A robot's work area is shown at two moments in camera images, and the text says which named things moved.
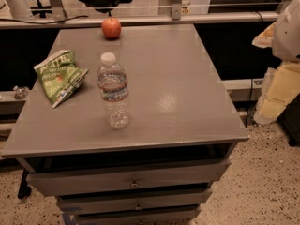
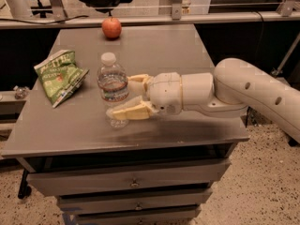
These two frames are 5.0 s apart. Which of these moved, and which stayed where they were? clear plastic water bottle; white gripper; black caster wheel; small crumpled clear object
Moved: white gripper
Stayed: clear plastic water bottle; black caster wheel; small crumpled clear object
